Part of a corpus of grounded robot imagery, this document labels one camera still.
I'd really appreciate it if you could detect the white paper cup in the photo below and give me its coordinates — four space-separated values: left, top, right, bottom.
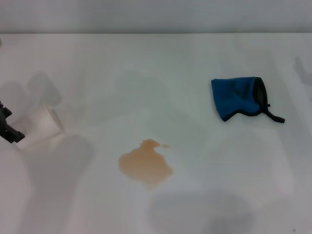
14 101 66 150

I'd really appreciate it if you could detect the blue rag with black trim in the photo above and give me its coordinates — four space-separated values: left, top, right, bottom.
211 77 286 124

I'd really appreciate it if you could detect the brown water stain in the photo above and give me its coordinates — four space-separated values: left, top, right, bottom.
118 138 175 191

